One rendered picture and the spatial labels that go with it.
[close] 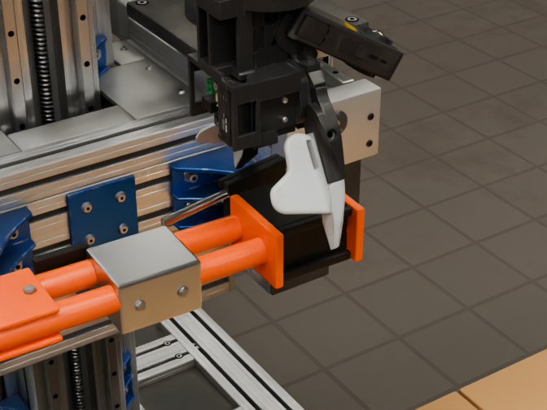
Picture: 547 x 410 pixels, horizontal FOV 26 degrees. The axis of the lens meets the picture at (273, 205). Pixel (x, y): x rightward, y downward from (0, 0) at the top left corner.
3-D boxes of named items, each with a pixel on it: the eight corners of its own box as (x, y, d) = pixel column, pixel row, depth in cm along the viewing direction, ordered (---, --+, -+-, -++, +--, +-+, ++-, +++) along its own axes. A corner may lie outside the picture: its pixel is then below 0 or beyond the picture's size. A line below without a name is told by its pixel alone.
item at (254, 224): (275, 290, 94) (275, 237, 91) (229, 246, 99) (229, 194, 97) (363, 259, 97) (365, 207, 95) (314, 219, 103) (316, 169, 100)
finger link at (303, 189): (281, 266, 89) (243, 150, 89) (346, 244, 92) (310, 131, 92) (299, 262, 86) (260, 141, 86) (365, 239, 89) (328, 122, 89)
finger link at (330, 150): (307, 191, 91) (273, 84, 91) (326, 185, 92) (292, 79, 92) (335, 181, 87) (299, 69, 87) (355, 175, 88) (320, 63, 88)
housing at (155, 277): (123, 338, 89) (119, 290, 87) (87, 294, 94) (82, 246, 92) (205, 310, 92) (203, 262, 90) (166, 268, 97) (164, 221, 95)
